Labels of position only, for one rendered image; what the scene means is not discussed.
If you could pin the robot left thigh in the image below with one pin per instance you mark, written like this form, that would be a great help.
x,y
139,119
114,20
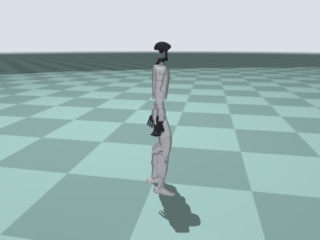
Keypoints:
x,y
157,146

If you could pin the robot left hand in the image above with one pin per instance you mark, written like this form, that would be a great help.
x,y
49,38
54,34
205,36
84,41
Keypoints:
x,y
151,120

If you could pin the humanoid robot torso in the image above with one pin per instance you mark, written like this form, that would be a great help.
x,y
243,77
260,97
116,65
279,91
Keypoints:
x,y
164,88

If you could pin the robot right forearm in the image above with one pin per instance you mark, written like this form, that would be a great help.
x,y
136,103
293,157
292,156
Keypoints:
x,y
160,106

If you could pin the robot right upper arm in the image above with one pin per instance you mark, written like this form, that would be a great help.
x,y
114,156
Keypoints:
x,y
159,79

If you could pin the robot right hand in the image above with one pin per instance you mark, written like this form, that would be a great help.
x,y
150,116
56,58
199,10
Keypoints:
x,y
158,128

